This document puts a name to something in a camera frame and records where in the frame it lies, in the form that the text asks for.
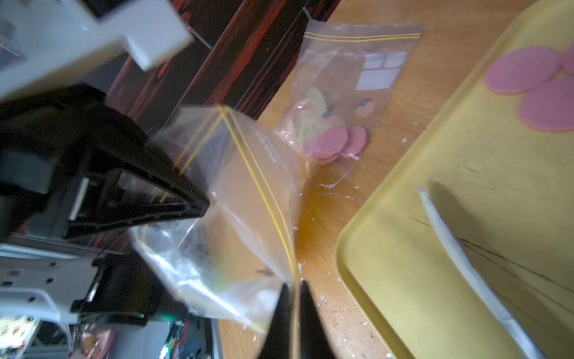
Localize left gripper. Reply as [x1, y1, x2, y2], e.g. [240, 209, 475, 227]
[0, 82, 211, 328]

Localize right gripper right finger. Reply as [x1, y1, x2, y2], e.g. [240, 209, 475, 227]
[299, 280, 336, 359]

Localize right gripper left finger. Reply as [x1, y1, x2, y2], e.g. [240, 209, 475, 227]
[258, 284, 292, 359]

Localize clear resealable bag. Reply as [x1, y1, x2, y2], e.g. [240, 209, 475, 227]
[129, 106, 302, 333]
[275, 20, 424, 177]

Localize pink round cookie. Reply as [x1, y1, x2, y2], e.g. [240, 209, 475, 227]
[339, 126, 369, 158]
[518, 77, 573, 133]
[563, 44, 574, 76]
[484, 46, 562, 95]
[303, 127, 348, 159]

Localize metal tongs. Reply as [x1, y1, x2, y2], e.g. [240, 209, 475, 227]
[419, 188, 546, 358]

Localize yellow tray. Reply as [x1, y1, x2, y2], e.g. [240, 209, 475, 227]
[336, 1, 573, 358]

